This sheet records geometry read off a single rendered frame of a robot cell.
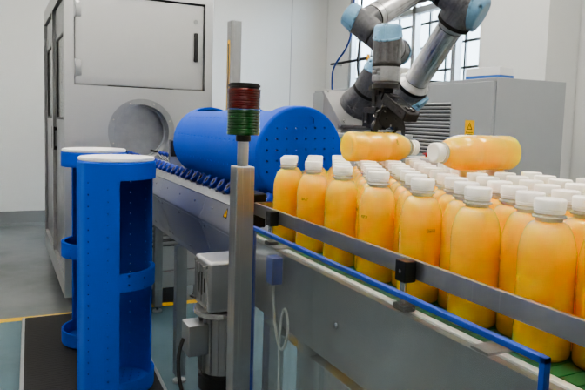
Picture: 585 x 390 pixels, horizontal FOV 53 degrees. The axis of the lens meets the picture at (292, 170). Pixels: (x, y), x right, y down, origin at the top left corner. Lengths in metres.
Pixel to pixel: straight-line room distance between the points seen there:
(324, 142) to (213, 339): 0.66
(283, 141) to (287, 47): 5.77
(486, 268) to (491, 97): 2.42
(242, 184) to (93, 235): 1.15
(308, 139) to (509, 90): 1.79
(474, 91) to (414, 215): 2.42
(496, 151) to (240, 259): 0.54
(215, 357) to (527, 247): 0.88
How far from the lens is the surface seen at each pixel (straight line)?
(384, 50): 1.55
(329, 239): 1.15
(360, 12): 1.69
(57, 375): 2.64
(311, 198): 1.27
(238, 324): 1.19
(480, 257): 0.88
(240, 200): 1.13
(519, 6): 4.59
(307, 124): 1.71
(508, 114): 3.31
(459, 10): 1.94
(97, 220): 2.19
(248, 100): 1.11
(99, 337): 2.30
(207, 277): 1.38
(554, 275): 0.79
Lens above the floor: 1.19
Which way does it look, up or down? 5 degrees down
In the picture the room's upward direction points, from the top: 2 degrees clockwise
